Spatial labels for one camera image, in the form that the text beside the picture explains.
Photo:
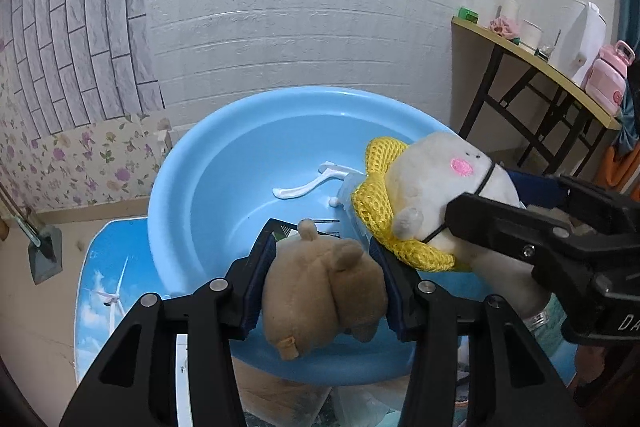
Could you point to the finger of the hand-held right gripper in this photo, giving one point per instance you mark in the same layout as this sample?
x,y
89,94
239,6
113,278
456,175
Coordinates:
x,y
535,189
500,222

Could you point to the grey dustpan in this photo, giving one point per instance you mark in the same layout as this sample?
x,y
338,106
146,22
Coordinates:
x,y
42,257

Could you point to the pink insulated lunch jug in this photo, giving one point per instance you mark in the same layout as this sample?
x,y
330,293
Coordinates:
x,y
605,82

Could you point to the white plastic hook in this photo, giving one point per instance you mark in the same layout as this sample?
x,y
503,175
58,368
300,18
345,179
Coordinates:
x,y
300,191

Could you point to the light blue plastic basin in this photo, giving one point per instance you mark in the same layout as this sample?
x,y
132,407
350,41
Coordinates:
x,y
250,157

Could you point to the small black box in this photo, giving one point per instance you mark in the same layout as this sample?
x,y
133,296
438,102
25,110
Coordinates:
x,y
282,229

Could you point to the white electric kettle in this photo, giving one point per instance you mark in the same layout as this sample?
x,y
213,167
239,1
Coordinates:
x,y
580,47

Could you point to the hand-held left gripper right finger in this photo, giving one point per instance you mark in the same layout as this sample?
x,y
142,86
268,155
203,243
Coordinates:
x,y
395,297

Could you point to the brown plush toy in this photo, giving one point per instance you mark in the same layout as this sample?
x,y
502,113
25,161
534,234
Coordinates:
x,y
320,287

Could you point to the white paper cup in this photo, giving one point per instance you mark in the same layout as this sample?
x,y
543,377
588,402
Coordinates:
x,y
531,36

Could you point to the pink scrunchie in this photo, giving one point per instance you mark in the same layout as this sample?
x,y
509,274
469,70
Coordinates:
x,y
504,27

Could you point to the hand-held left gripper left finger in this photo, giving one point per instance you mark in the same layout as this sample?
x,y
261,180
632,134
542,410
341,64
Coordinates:
x,y
252,302

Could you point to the folding table with yellow top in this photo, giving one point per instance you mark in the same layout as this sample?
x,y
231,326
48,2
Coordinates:
x,y
550,72

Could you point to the white and yellow plush toy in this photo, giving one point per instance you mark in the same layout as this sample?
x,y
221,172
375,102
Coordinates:
x,y
430,177

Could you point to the orange cloth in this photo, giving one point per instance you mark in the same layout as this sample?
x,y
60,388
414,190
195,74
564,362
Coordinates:
x,y
620,169

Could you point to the small green box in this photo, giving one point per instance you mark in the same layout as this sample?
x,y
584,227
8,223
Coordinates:
x,y
468,15

